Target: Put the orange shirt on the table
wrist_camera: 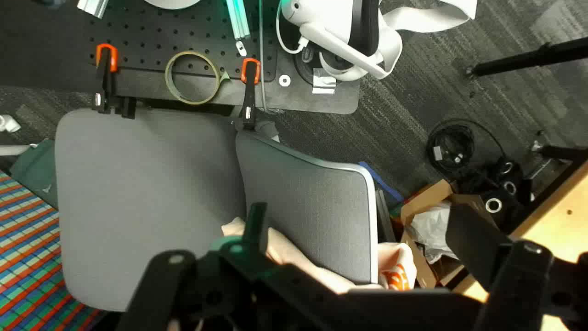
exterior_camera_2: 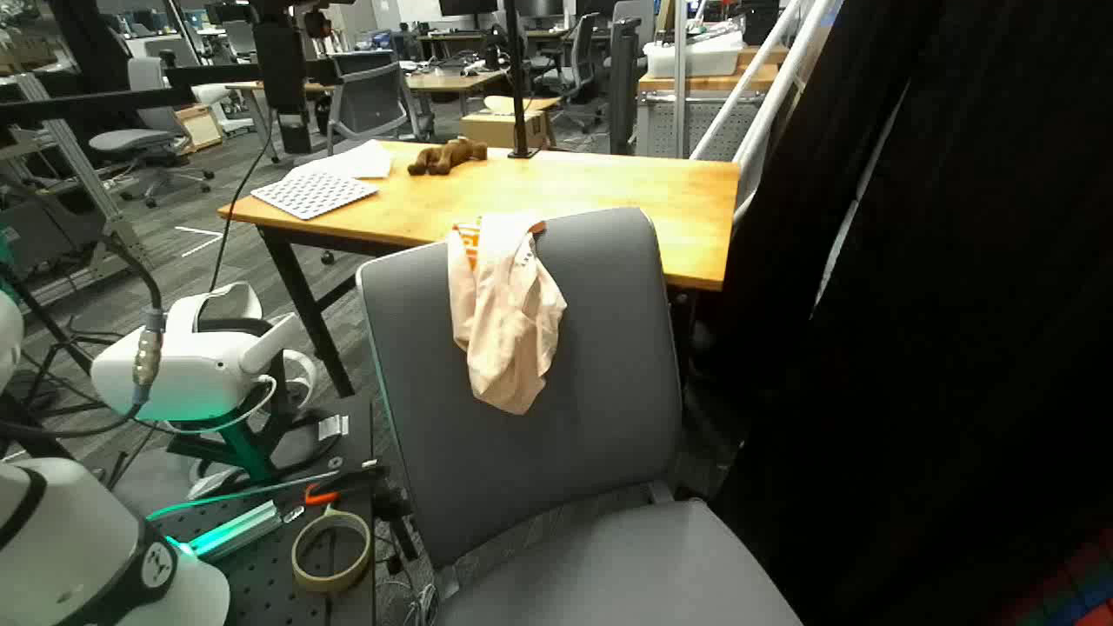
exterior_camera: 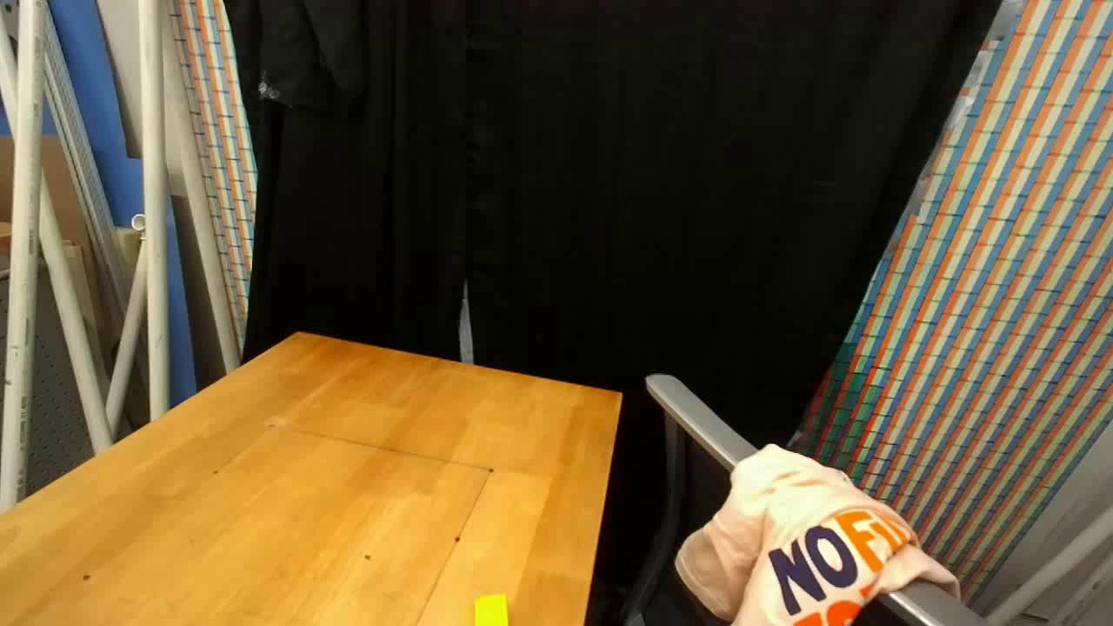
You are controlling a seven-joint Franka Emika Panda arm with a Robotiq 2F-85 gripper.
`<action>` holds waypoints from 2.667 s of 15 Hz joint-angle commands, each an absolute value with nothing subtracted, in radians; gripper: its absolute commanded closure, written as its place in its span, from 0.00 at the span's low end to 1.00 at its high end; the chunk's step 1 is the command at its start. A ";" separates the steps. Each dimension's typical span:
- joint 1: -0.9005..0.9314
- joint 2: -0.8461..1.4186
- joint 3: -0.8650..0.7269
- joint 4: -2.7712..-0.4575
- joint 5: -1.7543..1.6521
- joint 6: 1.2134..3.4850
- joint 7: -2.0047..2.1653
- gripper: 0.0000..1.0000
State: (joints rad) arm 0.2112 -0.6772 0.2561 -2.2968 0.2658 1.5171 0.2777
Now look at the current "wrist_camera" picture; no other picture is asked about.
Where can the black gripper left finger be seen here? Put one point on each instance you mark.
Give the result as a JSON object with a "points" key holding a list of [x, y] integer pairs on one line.
{"points": [[168, 288]]}

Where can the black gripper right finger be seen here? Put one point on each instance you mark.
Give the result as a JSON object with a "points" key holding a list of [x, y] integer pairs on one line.
{"points": [[521, 283]]}

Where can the pale orange printed shirt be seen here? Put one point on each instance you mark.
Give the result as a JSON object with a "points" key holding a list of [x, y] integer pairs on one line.
{"points": [[306, 261]]}

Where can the black equipment with white rings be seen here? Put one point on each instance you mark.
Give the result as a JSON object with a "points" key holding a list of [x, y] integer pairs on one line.
{"points": [[499, 191]]}

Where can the brown cardboard box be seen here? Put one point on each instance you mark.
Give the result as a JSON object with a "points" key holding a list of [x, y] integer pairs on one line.
{"points": [[424, 205]]}

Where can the large colorful striped panel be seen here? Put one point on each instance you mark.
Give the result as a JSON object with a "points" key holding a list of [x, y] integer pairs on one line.
{"points": [[29, 259]]}

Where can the blue flat object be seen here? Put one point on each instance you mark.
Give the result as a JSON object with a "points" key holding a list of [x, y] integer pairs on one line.
{"points": [[379, 181]]}

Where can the dark green bag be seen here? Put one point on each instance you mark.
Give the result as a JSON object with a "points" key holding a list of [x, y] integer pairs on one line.
{"points": [[38, 172]]}

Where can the black tripod pole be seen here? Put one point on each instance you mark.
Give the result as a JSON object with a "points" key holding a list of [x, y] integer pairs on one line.
{"points": [[534, 56]]}

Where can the orange and black clamp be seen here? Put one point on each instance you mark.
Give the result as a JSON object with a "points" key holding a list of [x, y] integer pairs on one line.
{"points": [[249, 77], [108, 67]]}

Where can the small white plastic object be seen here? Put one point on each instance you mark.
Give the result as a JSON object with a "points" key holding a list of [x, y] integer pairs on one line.
{"points": [[8, 124]]}

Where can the teal plastic strip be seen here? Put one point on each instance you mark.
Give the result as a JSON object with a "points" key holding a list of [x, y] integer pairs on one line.
{"points": [[238, 20]]}

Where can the light gray cloth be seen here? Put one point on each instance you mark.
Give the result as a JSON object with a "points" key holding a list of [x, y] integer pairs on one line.
{"points": [[429, 16]]}

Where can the white VR headset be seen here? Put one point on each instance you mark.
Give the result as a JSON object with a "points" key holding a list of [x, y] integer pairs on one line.
{"points": [[343, 31]]}

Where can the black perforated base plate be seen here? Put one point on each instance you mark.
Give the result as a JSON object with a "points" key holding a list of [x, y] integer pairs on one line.
{"points": [[203, 38]]}

